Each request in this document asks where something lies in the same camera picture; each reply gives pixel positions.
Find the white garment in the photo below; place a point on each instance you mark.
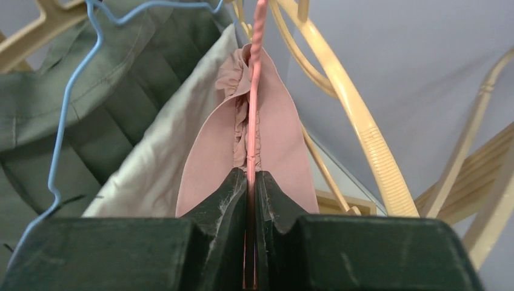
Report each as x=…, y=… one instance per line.
x=147, y=182

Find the wooden hanger at rack end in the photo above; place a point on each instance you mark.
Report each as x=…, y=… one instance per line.
x=431, y=201

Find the pink wire hanger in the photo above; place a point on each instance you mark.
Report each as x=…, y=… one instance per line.
x=255, y=71

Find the wooden hanger rack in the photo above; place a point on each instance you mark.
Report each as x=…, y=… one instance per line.
x=484, y=187

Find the grey pleated skirt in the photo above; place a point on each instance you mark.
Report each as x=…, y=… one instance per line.
x=138, y=68

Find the wooden hanger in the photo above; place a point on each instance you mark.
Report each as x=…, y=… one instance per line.
x=336, y=82
x=431, y=201
x=54, y=18

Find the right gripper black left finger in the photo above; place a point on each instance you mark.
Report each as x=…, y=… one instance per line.
x=203, y=250

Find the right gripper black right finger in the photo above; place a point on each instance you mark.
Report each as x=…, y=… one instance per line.
x=301, y=251

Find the pink garment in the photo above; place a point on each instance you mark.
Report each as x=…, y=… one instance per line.
x=220, y=145

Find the blue wire hanger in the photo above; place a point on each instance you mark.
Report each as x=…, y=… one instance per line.
x=71, y=82

